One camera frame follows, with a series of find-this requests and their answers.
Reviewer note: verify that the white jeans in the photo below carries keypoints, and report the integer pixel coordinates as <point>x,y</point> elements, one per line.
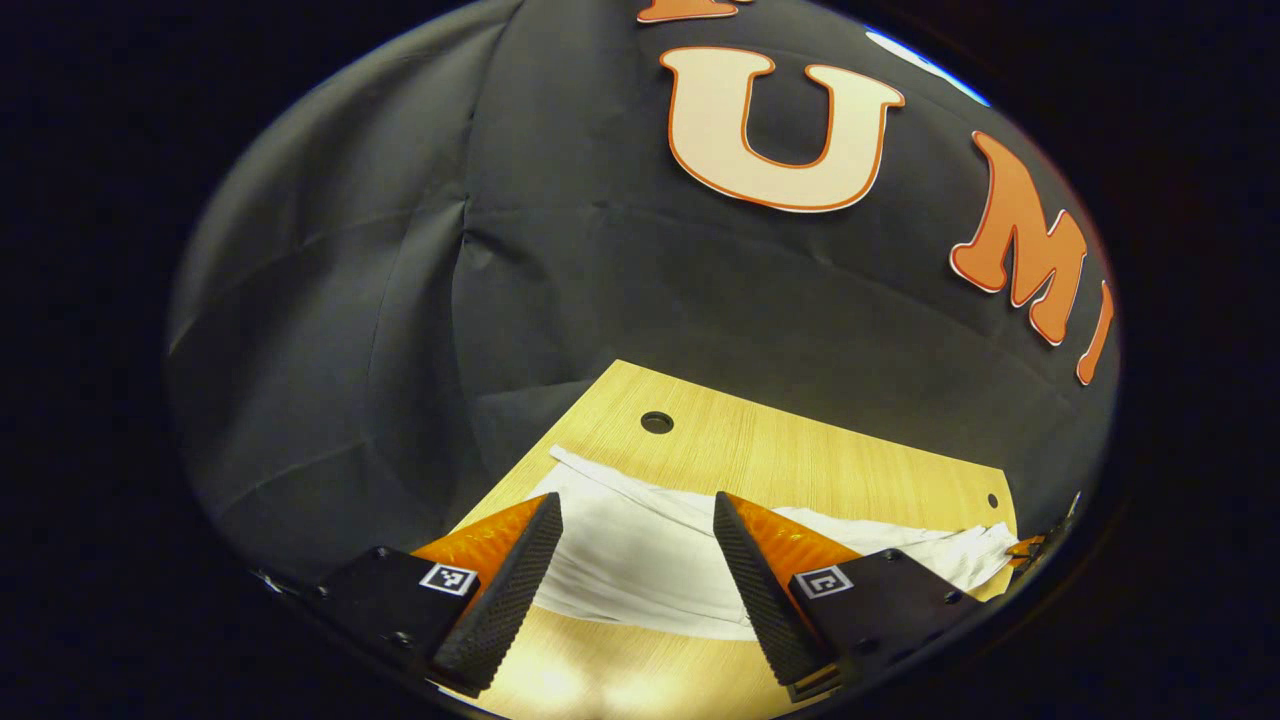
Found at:
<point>640,560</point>

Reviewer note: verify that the black backdrop cloth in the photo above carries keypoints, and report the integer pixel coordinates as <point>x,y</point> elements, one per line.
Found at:
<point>620,280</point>

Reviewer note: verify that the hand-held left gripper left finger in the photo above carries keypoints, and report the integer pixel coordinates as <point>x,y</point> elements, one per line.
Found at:
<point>500,600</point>

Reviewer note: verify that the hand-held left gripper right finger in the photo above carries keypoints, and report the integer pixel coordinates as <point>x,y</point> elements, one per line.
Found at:
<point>765,600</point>

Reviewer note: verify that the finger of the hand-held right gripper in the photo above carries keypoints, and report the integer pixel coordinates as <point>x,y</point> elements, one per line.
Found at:
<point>1028,547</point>

